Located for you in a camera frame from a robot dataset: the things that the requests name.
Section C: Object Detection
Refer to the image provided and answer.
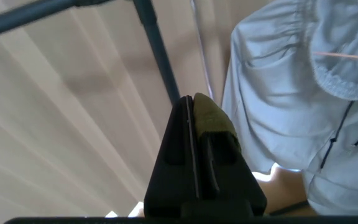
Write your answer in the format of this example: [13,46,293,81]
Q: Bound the beige curtain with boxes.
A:
[0,0,273,218]

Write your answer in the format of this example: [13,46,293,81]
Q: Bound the pink clothes hanger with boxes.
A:
[312,50,358,62]

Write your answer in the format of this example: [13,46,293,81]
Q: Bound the green garment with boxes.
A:
[192,91,242,154]

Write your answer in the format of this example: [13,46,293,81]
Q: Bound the black clothes rack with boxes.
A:
[0,0,311,217]

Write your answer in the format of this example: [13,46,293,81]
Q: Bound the pale grey shorts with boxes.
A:
[221,0,358,217]

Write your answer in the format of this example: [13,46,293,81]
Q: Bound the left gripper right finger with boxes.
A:
[198,132,268,218]

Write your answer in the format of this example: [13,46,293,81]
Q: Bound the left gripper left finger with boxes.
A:
[143,95,201,218]

